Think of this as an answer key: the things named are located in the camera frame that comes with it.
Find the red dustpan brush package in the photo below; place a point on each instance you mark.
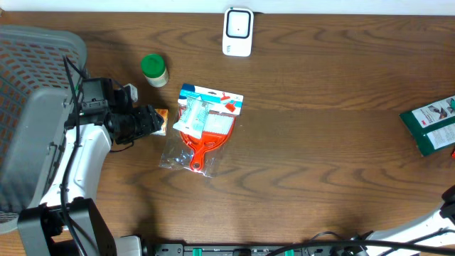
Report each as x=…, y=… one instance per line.
x=201, y=156

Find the grey plastic mesh basket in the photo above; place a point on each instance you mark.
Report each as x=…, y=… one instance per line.
x=35, y=104

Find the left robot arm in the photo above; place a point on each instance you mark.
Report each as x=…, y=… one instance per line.
x=67, y=221

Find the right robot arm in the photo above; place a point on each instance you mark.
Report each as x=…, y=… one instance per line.
x=435, y=229

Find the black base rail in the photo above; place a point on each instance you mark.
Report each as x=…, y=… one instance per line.
x=174, y=249

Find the pale green wipes packet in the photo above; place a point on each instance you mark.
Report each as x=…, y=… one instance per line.
x=193, y=118

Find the white barcode scanner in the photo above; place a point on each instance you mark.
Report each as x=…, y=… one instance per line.
x=237, y=32

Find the orange snack box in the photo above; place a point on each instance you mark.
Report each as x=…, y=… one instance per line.
x=163, y=130

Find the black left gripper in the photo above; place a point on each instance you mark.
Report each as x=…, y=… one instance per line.
x=150, y=120

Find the green lid white jar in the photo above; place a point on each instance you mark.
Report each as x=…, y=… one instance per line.
x=154, y=69

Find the green grip gloves package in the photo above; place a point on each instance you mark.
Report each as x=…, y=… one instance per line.
x=432, y=126

